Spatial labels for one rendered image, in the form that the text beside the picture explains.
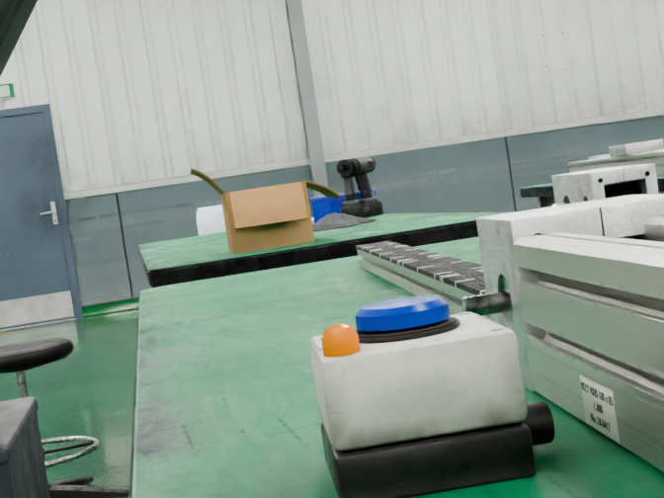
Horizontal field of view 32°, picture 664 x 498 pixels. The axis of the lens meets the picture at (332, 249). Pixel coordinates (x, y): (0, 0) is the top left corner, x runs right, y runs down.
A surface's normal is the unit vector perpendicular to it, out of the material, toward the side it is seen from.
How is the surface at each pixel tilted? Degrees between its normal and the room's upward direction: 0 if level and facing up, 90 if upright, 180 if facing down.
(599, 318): 90
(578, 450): 0
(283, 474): 0
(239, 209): 68
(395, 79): 90
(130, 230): 90
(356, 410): 90
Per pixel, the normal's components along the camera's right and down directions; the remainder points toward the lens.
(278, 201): 0.05, -0.41
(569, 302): -0.99, 0.15
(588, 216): 0.08, 0.04
